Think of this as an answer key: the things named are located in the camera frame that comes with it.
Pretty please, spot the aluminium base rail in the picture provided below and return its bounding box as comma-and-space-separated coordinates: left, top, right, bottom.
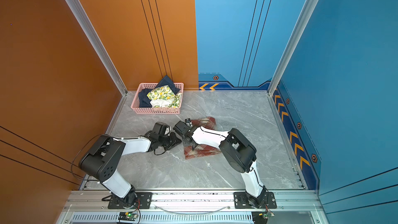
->
57, 189, 329, 224

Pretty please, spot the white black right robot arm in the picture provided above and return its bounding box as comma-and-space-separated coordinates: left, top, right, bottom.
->
174, 123, 267, 208

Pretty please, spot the pink perforated plastic basket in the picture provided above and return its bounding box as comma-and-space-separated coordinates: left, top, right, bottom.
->
131, 83, 184, 115

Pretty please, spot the right circuit board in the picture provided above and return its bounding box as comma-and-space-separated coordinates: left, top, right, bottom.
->
251, 211, 275, 224

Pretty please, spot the green circuit board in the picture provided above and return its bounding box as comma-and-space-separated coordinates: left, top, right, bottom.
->
118, 212, 140, 224

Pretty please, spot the aluminium left corner post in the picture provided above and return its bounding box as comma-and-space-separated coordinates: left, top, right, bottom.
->
50, 0, 129, 96

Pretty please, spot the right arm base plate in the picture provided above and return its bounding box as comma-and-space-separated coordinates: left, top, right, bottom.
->
233, 191, 277, 209

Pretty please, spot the aluminium corner post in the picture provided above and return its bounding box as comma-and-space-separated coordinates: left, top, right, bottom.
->
50, 0, 129, 96
267, 0, 319, 96

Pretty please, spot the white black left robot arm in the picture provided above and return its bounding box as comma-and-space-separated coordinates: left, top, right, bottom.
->
79, 132, 182, 208

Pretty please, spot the aluminium right corner post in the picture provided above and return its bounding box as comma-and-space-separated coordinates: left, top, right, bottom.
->
267, 0, 319, 96

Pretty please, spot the lemon print skirt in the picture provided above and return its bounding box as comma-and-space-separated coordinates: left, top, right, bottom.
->
147, 85, 182, 108

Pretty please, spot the red plaid skirt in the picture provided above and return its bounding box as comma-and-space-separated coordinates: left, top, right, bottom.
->
182, 117, 221, 160

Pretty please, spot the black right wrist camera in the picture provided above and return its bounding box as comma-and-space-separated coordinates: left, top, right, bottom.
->
173, 121, 191, 137

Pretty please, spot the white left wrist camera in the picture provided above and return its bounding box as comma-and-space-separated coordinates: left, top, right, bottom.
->
152, 122, 171, 137

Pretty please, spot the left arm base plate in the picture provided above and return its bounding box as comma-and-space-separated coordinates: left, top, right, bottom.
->
103, 192, 153, 210

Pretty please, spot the dark navy skirt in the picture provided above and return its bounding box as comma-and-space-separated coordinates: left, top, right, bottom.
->
138, 76, 180, 108

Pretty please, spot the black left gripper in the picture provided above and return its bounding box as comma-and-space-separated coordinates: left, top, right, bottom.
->
159, 132, 181, 150

